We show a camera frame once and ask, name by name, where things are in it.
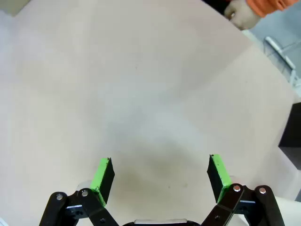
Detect person's orange-sleeved left forearm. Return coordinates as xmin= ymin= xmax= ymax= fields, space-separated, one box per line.
xmin=244 ymin=0 xmax=297 ymax=17

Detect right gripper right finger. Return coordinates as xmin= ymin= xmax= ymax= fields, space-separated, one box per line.
xmin=201 ymin=154 xmax=286 ymax=226

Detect white side table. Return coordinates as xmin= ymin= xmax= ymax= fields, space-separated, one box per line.
xmin=263 ymin=35 xmax=301 ymax=95

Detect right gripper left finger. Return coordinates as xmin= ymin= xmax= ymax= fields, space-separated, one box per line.
xmin=39 ymin=157 xmax=123 ymax=226

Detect person's left hand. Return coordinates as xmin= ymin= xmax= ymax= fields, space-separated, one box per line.
xmin=223 ymin=0 xmax=261 ymax=30

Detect black square box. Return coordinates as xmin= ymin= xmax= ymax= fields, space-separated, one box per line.
xmin=278 ymin=102 xmax=301 ymax=170

